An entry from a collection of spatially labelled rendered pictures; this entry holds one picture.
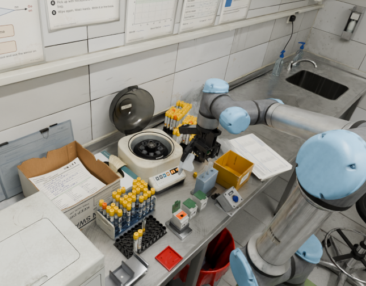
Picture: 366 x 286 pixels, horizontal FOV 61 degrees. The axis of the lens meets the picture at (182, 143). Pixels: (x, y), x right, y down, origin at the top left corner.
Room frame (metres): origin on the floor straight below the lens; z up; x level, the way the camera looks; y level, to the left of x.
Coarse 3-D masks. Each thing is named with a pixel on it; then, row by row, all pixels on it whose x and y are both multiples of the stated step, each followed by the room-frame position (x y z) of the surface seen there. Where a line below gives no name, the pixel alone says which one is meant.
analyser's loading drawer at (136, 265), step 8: (136, 256) 0.58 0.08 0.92; (128, 264) 0.55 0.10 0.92; (136, 264) 0.55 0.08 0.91; (144, 264) 0.55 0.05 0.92; (112, 272) 0.50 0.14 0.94; (120, 272) 0.52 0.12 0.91; (128, 272) 0.52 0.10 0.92; (136, 272) 0.53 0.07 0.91; (112, 280) 0.49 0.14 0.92; (120, 280) 0.49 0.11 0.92; (128, 280) 0.49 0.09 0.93
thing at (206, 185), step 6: (210, 174) 0.97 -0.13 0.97; (216, 174) 0.99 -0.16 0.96; (198, 180) 0.93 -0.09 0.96; (204, 180) 0.92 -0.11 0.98; (210, 180) 0.95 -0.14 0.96; (198, 186) 0.93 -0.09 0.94; (204, 186) 0.92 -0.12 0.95; (210, 186) 0.96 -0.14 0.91; (192, 192) 0.94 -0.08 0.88; (204, 192) 0.93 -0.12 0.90; (210, 192) 0.95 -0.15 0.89
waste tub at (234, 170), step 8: (232, 152) 1.15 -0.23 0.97; (216, 160) 1.07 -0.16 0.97; (224, 160) 1.13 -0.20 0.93; (232, 160) 1.14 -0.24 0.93; (240, 160) 1.12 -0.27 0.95; (248, 160) 1.10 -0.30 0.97; (216, 168) 1.04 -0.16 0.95; (224, 168) 1.02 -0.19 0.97; (232, 168) 1.14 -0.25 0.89; (240, 168) 1.11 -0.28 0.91; (248, 168) 1.09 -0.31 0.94; (224, 176) 1.01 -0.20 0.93; (232, 176) 1.00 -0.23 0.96; (240, 176) 0.98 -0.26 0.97; (248, 176) 1.07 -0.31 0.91; (224, 184) 1.01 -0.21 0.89; (232, 184) 0.99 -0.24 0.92; (240, 184) 1.01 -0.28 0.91
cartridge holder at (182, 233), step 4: (168, 220) 0.77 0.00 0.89; (168, 224) 0.75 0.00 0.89; (172, 224) 0.74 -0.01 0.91; (188, 224) 0.75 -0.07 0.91; (172, 228) 0.73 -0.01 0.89; (176, 228) 0.72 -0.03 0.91; (184, 228) 0.73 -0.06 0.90; (188, 228) 0.75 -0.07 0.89; (176, 232) 0.72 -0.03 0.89; (180, 232) 0.72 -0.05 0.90; (184, 232) 0.73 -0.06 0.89; (188, 232) 0.73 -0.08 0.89; (180, 236) 0.71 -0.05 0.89; (184, 236) 0.71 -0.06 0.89
